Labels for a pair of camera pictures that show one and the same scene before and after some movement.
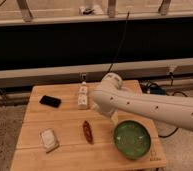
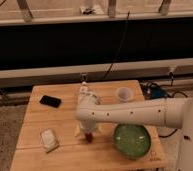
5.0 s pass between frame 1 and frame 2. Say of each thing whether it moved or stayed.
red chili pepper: stayed
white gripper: moved
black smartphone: stayed
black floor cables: stayed
